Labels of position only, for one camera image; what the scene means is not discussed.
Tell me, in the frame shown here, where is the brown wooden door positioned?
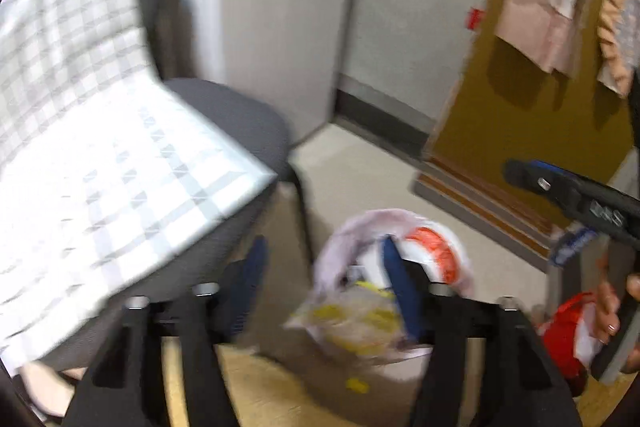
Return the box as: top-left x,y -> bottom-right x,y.
413,0 -> 632,270

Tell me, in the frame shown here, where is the white black checkered cloth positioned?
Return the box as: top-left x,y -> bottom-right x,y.
0,0 -> 279,358

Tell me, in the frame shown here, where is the pink lined trash bin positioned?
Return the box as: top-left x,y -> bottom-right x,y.
296,208 -> 474,365

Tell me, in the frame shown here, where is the yellow clear snack wrapper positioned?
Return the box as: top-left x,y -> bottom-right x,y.
283,282 -> 432,365

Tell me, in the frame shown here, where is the red white paper bowl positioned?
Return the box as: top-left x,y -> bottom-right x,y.
356,225 -> 466,289

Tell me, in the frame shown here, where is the dark grey office chair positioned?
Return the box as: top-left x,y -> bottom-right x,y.
29,0 -> 317,373

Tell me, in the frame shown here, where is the person right hand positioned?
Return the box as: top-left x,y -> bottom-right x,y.
590,255 -> 639,384

